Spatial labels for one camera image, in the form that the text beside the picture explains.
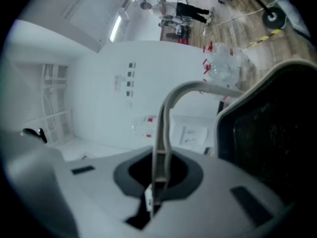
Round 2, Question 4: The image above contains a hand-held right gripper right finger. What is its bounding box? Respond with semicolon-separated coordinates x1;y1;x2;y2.
148;147;294;238

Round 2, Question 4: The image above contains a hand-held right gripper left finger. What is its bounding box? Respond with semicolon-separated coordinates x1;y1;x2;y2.
4;130;156;238

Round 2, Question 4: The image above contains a large clear jug red label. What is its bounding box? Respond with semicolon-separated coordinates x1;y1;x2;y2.
130;117;159;139

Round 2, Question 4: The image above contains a white shelving rack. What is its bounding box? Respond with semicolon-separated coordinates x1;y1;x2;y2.
41;63;73;143

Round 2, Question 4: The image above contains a yellow black striped floor tape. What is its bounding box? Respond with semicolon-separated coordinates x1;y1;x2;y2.
249;28;283;47

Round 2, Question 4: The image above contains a ceiling light strip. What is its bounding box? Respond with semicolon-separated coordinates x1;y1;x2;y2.
109;15;122;43

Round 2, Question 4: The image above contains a black round-base stand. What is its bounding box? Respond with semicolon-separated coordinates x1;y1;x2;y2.
235;0;287;30

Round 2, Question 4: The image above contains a clear water bottle red handle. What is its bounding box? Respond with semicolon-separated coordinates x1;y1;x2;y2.
203;56;250;81
203;41;235;59

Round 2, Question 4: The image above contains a white floor cable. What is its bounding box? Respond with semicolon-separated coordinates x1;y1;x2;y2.
203;0;280;36

